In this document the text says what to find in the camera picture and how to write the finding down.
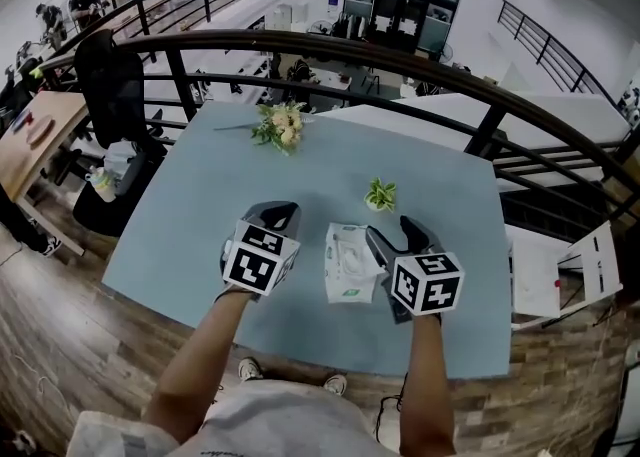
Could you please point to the person's shoe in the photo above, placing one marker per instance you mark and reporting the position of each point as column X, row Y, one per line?
column 250, row 370
column 336, row 385

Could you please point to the light blue cloth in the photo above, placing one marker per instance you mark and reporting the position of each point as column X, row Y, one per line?
column 117, row 160

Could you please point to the wooden desk white legs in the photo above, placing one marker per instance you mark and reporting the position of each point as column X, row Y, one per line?
column 55, row 115

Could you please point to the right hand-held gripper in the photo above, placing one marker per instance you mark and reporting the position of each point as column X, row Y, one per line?
column 430, row 285

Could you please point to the round wooden board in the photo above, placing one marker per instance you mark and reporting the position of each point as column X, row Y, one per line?
column 39, row 129

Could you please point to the person's right forearm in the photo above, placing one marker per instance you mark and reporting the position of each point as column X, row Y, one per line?
column 425, row 385

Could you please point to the white tissue pack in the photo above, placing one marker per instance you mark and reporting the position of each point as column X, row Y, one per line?
column 340, row 265

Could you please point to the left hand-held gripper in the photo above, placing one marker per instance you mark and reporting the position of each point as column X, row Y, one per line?
column 255, row 265

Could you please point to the person's left forearm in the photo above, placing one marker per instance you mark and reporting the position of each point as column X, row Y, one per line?
column 200, row 360

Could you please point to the person's right shoe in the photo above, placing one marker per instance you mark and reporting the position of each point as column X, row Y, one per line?
column 336, row 385

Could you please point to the person's left shoe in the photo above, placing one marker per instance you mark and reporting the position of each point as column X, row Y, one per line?
column 250, row 370

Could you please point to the white folding chair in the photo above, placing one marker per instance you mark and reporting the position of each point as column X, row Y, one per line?
column 535, row 275

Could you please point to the black office chair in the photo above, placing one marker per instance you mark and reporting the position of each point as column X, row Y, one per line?
column 110, row 90

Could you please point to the small potted green plant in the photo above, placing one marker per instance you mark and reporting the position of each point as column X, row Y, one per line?
column 379, row 195

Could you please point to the person's grey shirt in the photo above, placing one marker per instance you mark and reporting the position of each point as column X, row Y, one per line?
column 280, row 425

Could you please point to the pale baby bottle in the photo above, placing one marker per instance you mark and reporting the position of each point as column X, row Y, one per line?
column 102, row 187

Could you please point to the yellow flower bouquet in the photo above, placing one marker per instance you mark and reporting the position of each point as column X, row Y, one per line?
column 285, row 127

